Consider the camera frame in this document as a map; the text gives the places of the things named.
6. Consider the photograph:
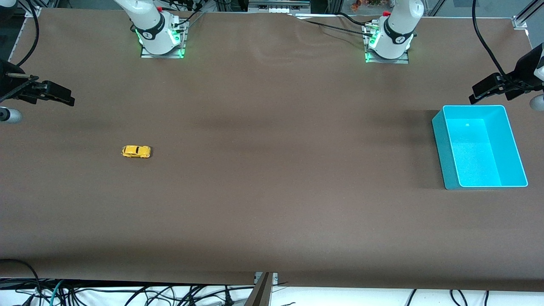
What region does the yellow beetle toy car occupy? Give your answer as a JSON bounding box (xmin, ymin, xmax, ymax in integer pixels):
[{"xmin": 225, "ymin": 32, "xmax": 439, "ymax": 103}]
[{"xmin": 122, "ymin": 145, "xmax": 153, "ymax": 159}]

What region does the teal plastic bin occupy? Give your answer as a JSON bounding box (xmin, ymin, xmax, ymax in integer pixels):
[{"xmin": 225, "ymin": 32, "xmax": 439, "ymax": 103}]
[{"xmin": 432, "ymin": 105, "xmax": 529, "ymax": 190}]

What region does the brown table cover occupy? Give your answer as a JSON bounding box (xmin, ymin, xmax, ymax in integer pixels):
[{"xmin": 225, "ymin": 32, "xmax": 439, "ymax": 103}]
[{"xmin": 0, "ymin": 8, "xmax": 544, "ymax": 292}]

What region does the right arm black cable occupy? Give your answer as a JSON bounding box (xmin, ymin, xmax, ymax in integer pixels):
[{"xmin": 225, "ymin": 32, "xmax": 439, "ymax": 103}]
[{"xmin": 16, "ymin": 0, "xmax": 40, "ymax": 67}]

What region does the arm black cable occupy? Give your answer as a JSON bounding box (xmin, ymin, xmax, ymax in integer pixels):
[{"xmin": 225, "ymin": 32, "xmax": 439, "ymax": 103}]
[
  {"xmin": 16, "ymin": 0, "xmax": 40, "ymax": 67},
  {"xmin": 472, "ymin": 0, "xmax": 510, "ymax": 81}
]

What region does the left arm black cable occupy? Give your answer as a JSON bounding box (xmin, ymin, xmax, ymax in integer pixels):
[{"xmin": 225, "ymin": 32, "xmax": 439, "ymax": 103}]
[{"xmin": 472, "ymin": 0, "xmax": 510, "ymax": 81}]

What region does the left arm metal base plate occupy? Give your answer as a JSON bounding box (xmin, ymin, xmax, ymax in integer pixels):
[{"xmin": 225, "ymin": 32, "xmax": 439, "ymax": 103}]
[{"xmin": 365, "ymin": 23, "xmax": 410, "ymax": 65}]

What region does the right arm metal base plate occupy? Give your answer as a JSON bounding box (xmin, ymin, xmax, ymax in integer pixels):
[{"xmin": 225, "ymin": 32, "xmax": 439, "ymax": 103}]
[{"xmin": 140, "ymin": 19, "xmax": 187, "ymax": 59}]

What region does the black cable on table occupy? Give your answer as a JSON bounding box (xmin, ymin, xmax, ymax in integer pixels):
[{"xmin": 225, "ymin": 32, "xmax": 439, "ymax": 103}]
[{"xmin": 293, "ymin": 13, "xmax": 370, "ymax": 34}]

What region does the black looped floor cable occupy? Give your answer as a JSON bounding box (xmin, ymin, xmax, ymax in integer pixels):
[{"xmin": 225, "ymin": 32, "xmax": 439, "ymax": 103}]
[{"xmin": 0, "ymin": 258, "xmax": 41, "ymax": 294}]

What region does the teal floor cable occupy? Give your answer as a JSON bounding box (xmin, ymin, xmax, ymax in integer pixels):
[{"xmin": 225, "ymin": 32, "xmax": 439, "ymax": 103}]
[{"xmin": 48, "ymin": 279, "xmax": 65, "ymax": 306}]

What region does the aluminium frame rail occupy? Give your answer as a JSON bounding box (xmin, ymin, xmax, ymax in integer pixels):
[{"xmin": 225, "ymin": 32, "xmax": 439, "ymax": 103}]
[{"xmin": 249, "ymin": 0, "xmax": 312, "ymax": 9}]

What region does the aluminium profile post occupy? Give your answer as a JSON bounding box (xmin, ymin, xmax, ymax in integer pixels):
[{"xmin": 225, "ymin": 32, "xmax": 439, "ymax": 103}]
[{"xmin": 244, "ymin": 272, "xmax": 279, "ymax": 306}]

